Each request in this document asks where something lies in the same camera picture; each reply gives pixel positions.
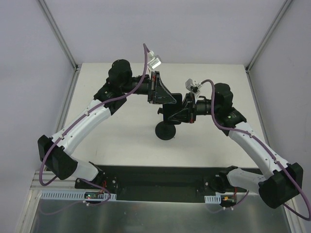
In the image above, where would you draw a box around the black smartphone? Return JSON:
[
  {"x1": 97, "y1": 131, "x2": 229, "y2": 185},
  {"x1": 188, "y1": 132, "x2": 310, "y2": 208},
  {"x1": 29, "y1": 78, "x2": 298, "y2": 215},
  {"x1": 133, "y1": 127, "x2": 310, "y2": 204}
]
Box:
[{"x1": 163, "y1": 93, "x2": 182, "y2": 123}]

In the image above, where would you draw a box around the black round-base phone stand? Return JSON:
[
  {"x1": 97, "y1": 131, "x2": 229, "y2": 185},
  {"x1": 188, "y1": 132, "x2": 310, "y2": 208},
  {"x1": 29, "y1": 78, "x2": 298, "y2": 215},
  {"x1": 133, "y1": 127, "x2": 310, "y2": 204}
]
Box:
[{"x1": 155, "y1": 107, "x2": 176, "y2": 141}]

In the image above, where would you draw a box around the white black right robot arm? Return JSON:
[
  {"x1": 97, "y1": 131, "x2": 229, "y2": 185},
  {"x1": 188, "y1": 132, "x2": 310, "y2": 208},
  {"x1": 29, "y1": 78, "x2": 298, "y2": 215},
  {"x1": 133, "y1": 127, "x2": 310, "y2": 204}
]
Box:
[{"x1": 163, "y1": 80, "x2": 305, "y2": 209}]

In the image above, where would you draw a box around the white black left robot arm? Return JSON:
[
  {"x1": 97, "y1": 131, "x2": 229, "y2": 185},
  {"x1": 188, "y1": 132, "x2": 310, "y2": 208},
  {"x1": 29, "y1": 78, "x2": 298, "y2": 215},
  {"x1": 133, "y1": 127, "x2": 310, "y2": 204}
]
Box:
[{"x1": 37, "y1": 57, "x2": 176, "y2": 189}]

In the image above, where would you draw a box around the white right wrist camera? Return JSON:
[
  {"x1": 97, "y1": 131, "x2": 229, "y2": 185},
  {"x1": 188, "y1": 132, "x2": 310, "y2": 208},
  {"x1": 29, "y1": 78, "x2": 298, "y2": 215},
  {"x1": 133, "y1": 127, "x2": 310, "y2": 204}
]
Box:
[{"x1": 185, "y1": 79, "x2": 202, "y2": 95}]

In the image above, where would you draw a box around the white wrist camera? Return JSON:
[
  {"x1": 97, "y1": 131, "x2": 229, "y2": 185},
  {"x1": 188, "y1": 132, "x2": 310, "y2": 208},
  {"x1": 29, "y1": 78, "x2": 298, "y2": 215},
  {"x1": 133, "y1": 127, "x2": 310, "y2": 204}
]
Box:
[
  {"x1": 147, "y1": 50, "x2": 162, "y2": 72},
  {"x1": 185, "y1": 79, "x2": 202, "y2": 95}
]

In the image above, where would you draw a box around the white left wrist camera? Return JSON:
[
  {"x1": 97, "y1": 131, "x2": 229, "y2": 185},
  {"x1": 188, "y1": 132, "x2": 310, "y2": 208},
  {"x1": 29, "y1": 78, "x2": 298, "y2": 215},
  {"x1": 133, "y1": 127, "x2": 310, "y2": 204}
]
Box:
[{"x1": 147, "y1": 50, "x2": 162, "y2": 72}]

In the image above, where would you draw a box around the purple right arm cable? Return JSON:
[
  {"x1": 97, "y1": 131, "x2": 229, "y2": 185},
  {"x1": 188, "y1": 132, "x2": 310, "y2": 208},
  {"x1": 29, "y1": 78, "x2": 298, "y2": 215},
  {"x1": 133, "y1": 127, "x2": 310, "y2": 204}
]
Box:
[{"x1": 198, "y1": 79, "x2": 311, "y2": 220}]

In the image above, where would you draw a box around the aluminium left frame post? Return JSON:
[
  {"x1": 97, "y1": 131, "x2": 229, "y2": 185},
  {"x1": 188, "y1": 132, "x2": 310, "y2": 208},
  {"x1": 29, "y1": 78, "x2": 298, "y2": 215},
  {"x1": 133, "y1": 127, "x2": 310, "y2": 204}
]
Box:
[{"x1": 36, "y1": 0, "x2": 79, "y2": 71}]

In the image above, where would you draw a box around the aluminium frame post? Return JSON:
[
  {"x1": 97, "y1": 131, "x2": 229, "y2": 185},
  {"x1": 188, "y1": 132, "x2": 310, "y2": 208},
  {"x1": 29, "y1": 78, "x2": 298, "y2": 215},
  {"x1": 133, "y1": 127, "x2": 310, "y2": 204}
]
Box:
[
  {"x1": 245, "y1": 0, "x2": 294, "y2": 74},
  {"x1": 36, "y1": 0, "x2": 79, "y2": 71}
]

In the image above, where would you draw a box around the white right cable duct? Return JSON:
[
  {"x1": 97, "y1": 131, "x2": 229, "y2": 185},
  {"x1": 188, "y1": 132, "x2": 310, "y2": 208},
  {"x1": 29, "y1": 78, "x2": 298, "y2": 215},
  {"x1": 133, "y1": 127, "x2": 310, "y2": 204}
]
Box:
[{"x1": 204, "y1": 195, "x2": 222, "y2": 204}]

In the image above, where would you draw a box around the white cable duct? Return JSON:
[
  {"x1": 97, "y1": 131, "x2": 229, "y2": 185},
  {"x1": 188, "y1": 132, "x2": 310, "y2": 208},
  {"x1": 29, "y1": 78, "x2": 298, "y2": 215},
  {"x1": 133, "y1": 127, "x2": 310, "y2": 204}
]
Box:
[
  {"x1": 204, "y1": 195, "x2": 222, "y2": 204},
  {"x1": 41, "y1": 191, "x2": 117, "y2": 201}
]

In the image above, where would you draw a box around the aluminium right frame post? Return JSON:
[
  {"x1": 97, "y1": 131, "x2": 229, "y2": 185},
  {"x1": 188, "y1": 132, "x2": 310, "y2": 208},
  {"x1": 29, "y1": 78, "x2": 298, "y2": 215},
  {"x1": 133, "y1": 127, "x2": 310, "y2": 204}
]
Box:
[{"x1": 245, "y1": 0, "x2": 294, "y2": 74}]

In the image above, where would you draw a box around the white left cable duct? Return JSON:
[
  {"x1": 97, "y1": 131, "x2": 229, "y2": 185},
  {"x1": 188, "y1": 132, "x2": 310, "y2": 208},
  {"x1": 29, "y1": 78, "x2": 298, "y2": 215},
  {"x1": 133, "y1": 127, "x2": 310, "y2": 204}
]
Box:
[{"x1": 41, "y1": 191, "x2": 117, "y2": 201}]

